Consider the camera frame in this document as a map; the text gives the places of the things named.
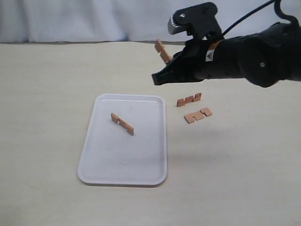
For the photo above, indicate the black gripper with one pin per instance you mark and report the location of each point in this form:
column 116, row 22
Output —
column 263, row 59

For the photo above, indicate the white backdrop cloth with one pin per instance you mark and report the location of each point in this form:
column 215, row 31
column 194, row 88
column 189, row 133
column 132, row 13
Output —
column 117, row 20

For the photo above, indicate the white plastic tray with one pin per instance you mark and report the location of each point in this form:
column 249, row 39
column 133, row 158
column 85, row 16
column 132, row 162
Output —
column 111, row 156

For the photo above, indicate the notched wooden piece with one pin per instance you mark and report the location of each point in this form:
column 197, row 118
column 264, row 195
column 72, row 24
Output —
column 122, row 123
column 198, row 115
column 183, row 101
column 159, row 47

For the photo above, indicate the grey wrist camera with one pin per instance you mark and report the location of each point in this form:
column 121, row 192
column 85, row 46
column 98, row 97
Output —
column 197, row 21

